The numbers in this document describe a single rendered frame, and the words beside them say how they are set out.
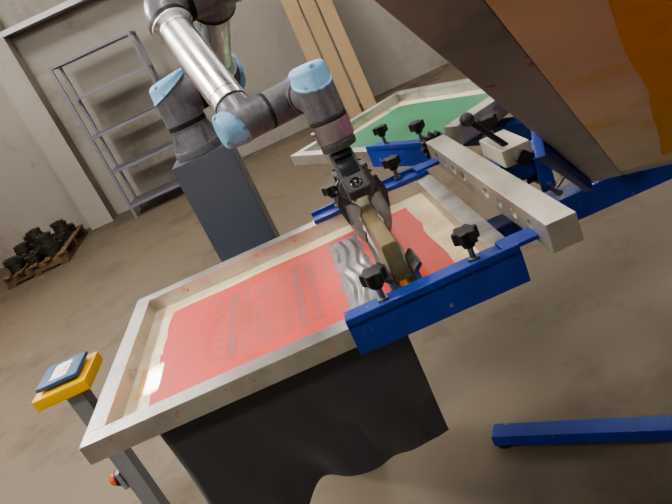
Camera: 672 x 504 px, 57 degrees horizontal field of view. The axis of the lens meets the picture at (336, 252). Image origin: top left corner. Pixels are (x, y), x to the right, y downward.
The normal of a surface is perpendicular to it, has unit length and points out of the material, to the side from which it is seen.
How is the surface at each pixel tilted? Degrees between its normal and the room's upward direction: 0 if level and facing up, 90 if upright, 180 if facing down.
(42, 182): 90
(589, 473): 0
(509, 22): 148
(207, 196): 90
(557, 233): 90
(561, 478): 0
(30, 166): 90
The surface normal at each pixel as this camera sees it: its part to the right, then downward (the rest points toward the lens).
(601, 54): 0.15, 0.98
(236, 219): 0.15, 0.34
